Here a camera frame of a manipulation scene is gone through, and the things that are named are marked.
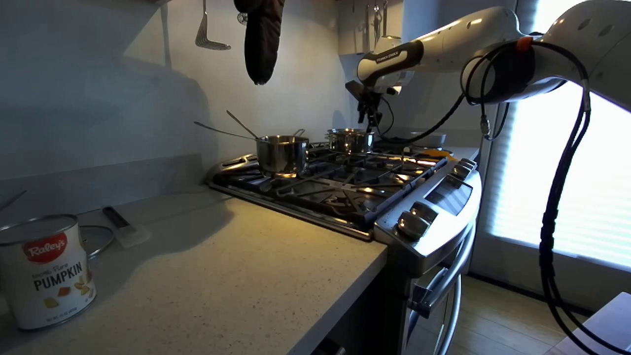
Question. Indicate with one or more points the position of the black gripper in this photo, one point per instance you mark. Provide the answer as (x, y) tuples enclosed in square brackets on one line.
[(368, 91)]

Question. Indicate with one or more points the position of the steel pot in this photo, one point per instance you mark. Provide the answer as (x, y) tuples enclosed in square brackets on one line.
[(352, 140)]

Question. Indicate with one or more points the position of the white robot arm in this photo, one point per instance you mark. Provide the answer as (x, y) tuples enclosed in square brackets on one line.
[(461, 40)]

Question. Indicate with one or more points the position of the glass pot lid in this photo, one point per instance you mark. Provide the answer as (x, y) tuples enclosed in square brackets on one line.
[(100, 239)]

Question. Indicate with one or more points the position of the stainless steel gas range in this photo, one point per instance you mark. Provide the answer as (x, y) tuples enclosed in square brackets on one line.
[(329, 190)]

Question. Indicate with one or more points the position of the steel range knob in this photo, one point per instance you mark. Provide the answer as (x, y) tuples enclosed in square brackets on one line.
[(457, 174), (471, 160), (409, 225), (427, 211), (465, 166)]

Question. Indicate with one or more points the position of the hanging steel ladle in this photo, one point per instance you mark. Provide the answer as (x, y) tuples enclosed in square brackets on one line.
[(378, 20)]

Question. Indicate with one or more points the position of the hanging steel spatula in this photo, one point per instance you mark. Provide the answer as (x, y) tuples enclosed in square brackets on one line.
[(210, 32)]

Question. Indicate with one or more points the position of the large bright window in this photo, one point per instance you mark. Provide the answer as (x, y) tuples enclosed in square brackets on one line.
[(605, 198)]

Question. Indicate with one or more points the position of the white pumpkin can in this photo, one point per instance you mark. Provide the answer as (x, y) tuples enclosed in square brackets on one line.
[(47, 276)]

